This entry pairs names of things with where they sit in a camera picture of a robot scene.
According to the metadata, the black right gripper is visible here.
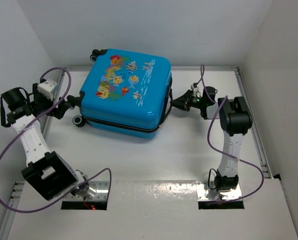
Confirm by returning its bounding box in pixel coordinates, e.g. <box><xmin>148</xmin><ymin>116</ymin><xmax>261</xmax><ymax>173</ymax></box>
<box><xmin>171</xmin><ymin>89</ymin><xmax>206</xmax><ymax>112</ymax></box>

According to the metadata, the dark blue suitcase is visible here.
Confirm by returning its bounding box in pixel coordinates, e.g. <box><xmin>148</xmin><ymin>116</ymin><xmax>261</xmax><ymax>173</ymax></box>
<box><xmin>67</xmin><ymin>48</ymin><xmax>172</xmax><ymax>139</ymax></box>

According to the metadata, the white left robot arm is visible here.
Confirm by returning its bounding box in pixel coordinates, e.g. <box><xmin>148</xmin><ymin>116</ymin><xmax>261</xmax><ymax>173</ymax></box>
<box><xmin>0</xmin><ymin>79</ymin><xmax>89</xmax><ymax>201</ymax></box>

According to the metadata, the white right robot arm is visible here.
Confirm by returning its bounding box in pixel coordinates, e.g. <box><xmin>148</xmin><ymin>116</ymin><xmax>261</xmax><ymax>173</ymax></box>
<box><xmin>171</xmin><ymin>84</ymin><xmax>253</xmax><ymax>192</ymax></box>

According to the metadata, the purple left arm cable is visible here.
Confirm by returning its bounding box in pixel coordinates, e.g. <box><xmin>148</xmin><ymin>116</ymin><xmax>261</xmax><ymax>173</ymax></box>
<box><xmin>0</xmin><ymin>66</ymin><xmax>112</xmax><ymax>214</ymax></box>

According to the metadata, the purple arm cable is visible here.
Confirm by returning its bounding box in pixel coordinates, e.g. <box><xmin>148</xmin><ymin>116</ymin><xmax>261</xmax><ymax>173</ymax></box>
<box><xmin>0</xmin><ymin>66</ymin><xmax>112</xmax><ymax>214</ymax></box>
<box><xmin>200</xmin><ymin>64</ymin><xmax>265</xmax><ymax>203</ymax></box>

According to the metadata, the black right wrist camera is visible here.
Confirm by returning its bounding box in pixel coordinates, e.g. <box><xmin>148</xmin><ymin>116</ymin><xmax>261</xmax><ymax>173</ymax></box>
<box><xmin>202</xmin><ymin>86</ymin><xmax>218</xmax><ymax>106</ymax></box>

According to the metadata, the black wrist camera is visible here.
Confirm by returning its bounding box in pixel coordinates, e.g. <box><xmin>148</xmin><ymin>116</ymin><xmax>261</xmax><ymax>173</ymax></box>
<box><xmin>202</xmin><ymin>86</ymin><xmax>218</xmax><ymax>106</ymax></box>
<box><xmin>0</xmin><ymin>87</ymin><xmax>29</xmax><ymax>128</ymax></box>

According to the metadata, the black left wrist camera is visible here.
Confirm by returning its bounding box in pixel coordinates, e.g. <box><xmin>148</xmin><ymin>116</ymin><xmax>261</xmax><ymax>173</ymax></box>
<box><xmin>0</xmin><ymin>87</ymin><xmax>29</xmax><ymax>128</ymax></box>

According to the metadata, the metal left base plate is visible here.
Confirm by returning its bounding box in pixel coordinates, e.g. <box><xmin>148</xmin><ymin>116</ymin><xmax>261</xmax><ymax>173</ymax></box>
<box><xmin>63</xmin><ymin>180</ymin><xmax>109</xmax><ymax>202</ymax></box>

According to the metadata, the metal base plate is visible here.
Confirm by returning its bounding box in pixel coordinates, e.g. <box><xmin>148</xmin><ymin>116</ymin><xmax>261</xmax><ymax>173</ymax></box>
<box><xmin>196</xmin><ymin>180</ymin><xmax>242</xmax><ymax>202</ymax></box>
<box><xmin>63</xmin><ymin>180</ymin><xmax>109</xmax><ymax>202</ymax></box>

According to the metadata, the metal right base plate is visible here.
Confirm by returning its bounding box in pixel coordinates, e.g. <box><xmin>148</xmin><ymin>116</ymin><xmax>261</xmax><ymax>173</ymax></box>
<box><xmin>196</xmin><ymin>180</ymin><xmax>242</xmax><ymax>202</ymax></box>

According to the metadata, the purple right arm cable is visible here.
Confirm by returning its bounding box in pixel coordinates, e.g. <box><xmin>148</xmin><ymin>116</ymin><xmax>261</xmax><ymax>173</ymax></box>
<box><xmin>200</xmin><ymin>64</ymin><xmax>265</xmax><ymax>203</ymax></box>

